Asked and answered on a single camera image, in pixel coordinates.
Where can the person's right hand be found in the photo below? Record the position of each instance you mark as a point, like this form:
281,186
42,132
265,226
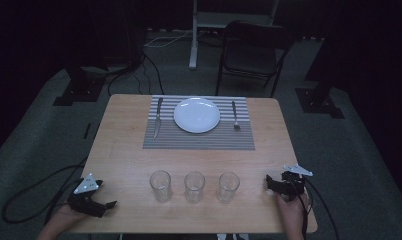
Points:
294,213

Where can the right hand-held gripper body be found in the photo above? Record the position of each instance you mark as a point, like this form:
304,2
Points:
294,185

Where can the steel table knife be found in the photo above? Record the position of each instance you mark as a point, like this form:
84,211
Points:
157,120

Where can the grey striped placemat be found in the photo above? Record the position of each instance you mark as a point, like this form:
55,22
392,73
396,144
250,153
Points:
202,140

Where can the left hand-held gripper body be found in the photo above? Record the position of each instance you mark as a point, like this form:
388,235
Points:
85,203

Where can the black stand with base plate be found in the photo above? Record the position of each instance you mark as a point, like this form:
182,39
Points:
80,86
319,100

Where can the black folding chair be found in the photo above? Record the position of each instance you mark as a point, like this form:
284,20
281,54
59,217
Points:
252,50

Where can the steel fork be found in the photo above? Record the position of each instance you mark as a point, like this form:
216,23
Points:
235,116

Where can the white metal stand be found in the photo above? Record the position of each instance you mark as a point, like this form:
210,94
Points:
202,20

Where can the person's left hand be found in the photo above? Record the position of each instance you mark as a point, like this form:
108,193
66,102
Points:
70,212

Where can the clear drinking glass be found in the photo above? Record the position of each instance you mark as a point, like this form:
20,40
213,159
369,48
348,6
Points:
161,186
194,187
228,187

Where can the white round plate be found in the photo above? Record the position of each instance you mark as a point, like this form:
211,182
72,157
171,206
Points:
196,115

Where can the small black bar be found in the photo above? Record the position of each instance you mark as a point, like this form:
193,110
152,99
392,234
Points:
87,130

